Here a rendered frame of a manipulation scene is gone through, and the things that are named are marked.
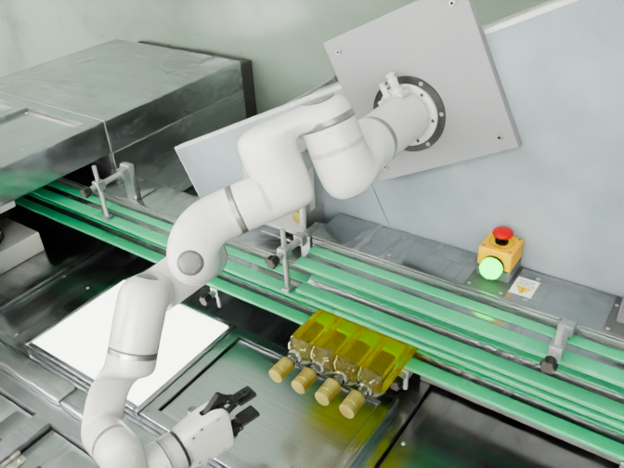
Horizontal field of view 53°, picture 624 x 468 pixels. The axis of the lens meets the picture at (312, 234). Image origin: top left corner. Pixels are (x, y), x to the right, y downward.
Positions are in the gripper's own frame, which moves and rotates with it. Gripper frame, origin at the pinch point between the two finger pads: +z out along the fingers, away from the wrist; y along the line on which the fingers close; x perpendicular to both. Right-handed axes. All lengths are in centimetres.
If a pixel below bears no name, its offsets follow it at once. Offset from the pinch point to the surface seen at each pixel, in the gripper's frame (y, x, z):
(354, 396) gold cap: 1.2, -13.8, 16.0
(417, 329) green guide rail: 5.7, -12.8, 35.3
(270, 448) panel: -12.8, -2.3, 2.6
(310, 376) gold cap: 1.1, -3.8, 13.4
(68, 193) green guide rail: 6, 104, 8
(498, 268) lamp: 19, -22, 48
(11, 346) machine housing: -12, 68, -27
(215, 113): 9, 117, 71
